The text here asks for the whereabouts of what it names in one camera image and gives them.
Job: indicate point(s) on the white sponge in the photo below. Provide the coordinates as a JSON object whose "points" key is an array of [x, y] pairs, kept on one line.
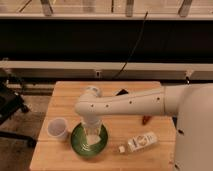
{"points": [[93, 139]]}

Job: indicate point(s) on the black smartphone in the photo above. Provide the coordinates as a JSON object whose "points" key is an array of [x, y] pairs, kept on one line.
{"points": [[122, 92]]}

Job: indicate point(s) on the green ceramic bowl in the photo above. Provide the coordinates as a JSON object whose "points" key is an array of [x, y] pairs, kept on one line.
{"points": [[79, 143]]}

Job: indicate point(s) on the translucent plastic cup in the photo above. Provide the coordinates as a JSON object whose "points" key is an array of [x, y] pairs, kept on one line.
{"points": [[57, 129]]}

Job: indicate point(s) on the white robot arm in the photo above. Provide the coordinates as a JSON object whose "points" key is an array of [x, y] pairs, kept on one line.
{"points": [[190, 104]]}

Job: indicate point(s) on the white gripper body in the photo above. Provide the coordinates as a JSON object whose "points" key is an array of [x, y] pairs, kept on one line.
{"points": [[91, 123]]}

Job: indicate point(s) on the black office chair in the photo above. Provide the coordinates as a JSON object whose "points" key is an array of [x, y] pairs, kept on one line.
{"points": [[10, 102]]}

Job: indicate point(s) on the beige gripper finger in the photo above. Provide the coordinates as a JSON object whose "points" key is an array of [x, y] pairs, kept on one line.
{"points": [[98, 132], [87, 133]]}

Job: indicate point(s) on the white plastic bottle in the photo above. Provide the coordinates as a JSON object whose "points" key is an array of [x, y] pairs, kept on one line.
{"points": [[138, 143]]}

